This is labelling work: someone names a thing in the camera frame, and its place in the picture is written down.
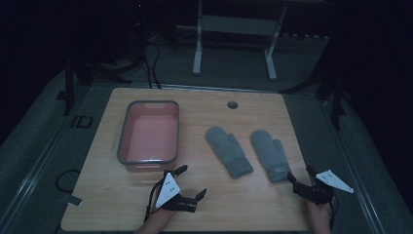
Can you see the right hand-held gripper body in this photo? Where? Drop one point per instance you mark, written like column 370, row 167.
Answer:
column 319, row 188

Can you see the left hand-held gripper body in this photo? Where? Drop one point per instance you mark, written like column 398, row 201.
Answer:
column 168, row 190

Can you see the grey mitten with small label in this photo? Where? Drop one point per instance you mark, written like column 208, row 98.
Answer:
column 271, row 154

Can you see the pink bin with grey rim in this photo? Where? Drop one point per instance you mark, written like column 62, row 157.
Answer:
column 152, row 133

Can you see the plain grey mitten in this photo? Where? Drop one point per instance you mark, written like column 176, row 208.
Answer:
column 226, row 152

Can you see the person's right hand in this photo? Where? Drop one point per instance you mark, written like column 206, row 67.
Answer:
column 319, row 213

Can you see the person's left hand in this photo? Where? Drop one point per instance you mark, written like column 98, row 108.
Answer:
column 160, row 217

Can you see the black tripod stand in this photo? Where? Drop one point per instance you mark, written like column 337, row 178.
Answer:
column 337, row 100
column 69, row 84

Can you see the white metal desk frame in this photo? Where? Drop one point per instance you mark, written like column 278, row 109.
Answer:
column 238, row 25

